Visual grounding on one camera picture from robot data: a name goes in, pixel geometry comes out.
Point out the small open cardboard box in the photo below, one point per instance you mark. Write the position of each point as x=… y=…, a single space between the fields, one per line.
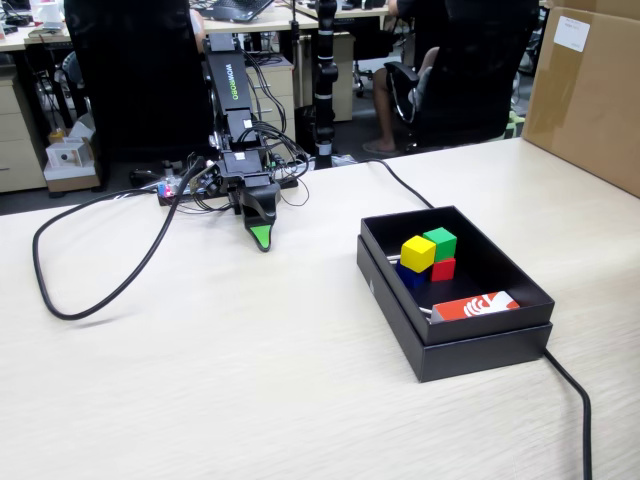
x=70 y=180

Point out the black laptop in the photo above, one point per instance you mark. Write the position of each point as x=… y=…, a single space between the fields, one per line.
x=235 y=9

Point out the blue and pink driver board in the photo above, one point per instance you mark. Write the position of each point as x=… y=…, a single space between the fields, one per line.
x=167 y=190

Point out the blue wooden cube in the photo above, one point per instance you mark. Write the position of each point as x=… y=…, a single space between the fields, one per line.
x=410 y=279

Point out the red wooden cube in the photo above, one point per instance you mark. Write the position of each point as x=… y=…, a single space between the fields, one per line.
x=444 y=270

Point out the white product box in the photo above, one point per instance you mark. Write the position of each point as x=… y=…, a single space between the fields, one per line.
x=65 y=156

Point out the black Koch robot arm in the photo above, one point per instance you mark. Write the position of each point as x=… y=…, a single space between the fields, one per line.
x=227 y=75

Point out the orange and white matchbox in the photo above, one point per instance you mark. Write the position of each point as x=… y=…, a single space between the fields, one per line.
x=475 y=306

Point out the beige office desk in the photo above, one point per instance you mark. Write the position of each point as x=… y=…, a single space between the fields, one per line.
x=20 y=40
x=280 y=24

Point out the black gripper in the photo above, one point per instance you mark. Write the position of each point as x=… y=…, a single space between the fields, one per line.
x=240 y=172

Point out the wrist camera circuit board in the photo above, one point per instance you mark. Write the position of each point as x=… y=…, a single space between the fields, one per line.
x=207 y=180

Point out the black mesh office chair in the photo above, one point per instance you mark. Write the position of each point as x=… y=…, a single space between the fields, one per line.
x=140 y=75

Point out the large brown cardboard carton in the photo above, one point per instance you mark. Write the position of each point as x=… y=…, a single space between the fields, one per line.
x=590 y=110

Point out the black open box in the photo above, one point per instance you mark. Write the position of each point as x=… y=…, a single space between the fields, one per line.
x=475 y=360

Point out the green and black mat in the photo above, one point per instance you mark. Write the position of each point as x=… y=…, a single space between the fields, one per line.
x=515 y=125

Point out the black armrest office chair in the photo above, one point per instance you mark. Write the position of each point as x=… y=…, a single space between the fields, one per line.
x=475 y=75

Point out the narrow beige cabinet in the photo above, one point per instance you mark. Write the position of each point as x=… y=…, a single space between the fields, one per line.
x=344 y=75

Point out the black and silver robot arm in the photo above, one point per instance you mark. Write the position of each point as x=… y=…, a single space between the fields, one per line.
x=325 y=75

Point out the seated person bare legs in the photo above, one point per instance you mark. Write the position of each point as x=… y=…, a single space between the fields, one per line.
x=382 y=100

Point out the white shipping label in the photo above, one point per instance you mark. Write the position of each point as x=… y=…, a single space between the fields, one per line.
x=572 y=32

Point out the black cardboard box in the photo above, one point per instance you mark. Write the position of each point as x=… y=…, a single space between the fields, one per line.
x=490 y=270

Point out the yellow wooden cube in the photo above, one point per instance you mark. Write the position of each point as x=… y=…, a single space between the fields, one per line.
x=417 y=254

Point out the green wooden cube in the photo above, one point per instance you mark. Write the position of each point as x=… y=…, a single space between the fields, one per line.
x=442 y=242

